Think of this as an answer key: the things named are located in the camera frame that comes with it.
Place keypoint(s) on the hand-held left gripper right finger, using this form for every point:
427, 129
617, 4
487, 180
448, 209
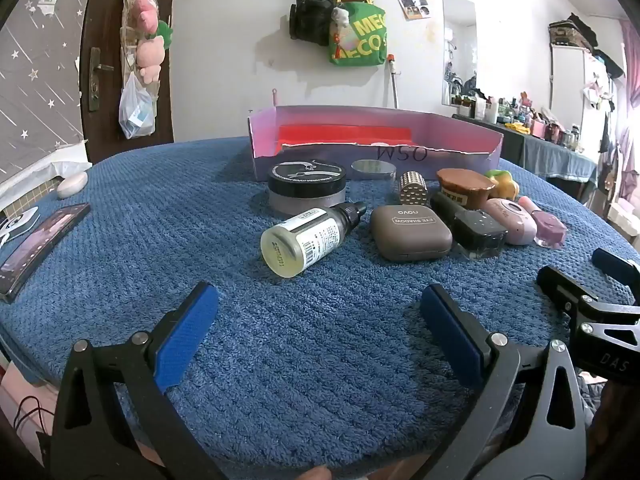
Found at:
447, 335

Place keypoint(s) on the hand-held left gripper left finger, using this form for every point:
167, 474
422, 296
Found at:
187, 335

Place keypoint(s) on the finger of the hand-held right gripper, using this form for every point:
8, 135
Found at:
562, 290
615, 262

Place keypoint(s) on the pink nail polish bottle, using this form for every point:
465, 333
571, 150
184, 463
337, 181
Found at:
550, 229

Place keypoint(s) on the pink compact case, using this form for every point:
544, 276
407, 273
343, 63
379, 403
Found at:
512, 220

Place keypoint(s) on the brown eyeshadow case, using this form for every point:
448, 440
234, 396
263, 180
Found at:
410, 232

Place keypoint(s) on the yellow green flower toy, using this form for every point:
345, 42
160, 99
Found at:
505, 187

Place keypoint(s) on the brown flower-shaped lid jar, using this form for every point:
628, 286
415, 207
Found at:
462, 185

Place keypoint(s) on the dropper bottle black cap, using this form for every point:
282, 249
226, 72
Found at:
305, 235

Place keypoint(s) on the black lid powder jar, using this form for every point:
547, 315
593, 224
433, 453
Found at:
305, 175

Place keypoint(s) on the purple cardboard box red lining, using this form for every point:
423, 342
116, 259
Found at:
310, 117

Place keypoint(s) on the table with dark cloth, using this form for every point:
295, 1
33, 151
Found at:
545, 155

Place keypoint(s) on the pink curtain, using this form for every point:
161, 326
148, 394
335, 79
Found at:
631, 110

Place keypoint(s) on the black phone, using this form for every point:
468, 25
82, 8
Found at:
35, 250

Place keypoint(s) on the row of cosmetic bottles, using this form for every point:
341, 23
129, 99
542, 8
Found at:
520, 115

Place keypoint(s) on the white wardrobe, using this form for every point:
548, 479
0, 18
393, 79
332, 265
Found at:
570, 85

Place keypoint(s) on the white oval case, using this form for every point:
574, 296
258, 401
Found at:
71, 185

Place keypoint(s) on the white black printed card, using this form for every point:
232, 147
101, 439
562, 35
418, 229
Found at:
17, 225

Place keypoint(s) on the clear plastic bag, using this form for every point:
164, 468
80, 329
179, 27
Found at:
135, 110

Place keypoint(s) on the dark patterned suitcase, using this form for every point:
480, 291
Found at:
567, 35

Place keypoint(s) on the pink plush toy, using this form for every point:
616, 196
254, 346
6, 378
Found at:
149, 57
147, 10

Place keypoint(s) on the starry curtain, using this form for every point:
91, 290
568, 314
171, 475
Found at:
40, 85

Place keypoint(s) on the green tote bag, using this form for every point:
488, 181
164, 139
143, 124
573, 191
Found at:
362, 40

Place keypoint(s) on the small white plush charm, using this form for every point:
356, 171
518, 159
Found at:
341, 17

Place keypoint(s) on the black backpack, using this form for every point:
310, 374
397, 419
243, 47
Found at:
310, 15

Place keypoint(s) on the wall mirror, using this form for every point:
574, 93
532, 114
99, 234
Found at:
459, 35

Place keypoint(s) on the wall photos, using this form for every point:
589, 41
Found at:
411, 0

